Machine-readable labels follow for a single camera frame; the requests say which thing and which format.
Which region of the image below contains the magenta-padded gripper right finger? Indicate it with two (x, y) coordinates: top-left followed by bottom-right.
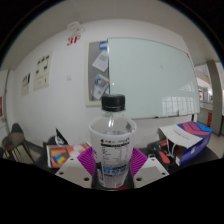
(127, 147), (170, 189)

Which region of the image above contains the small black flag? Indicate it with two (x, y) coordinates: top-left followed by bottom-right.
(54, 128), (69, 147)

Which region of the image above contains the black and red tool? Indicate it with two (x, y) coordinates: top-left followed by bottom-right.
(146, 139), (178, 166)

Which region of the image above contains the colourful orange book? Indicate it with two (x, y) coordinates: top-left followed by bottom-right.
(46, 143), (91, 169)

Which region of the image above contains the flat round red coaster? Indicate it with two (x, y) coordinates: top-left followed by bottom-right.
(113, 185), (131, 191)

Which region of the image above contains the white ceiling fixture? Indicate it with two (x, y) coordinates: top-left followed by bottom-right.
(66, 21), (86, 38)

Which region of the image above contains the grey notice board with papers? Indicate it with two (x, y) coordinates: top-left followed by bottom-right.
(84, 40), (110, 108)

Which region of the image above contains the small white wall poster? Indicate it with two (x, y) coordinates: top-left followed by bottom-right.
(21, 72), (32, 96)

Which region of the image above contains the dark grey chair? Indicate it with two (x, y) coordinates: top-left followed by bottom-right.
(9, 122), (24, 136)

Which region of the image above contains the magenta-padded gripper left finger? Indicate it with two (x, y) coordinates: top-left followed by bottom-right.
(54, 146), (98, 189)

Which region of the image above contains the large white wall poster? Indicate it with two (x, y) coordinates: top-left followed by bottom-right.
(33, 51), (54, 92)

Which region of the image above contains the blue and white paper box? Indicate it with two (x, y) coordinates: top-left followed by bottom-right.
(158, 121), (213, 167)

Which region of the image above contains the large wall whiteboard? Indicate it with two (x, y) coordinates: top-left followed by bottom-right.
(107, 37), (201, 120)

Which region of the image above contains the clear black-capped drink bottle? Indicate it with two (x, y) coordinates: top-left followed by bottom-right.
(88, 94), (138, 189)

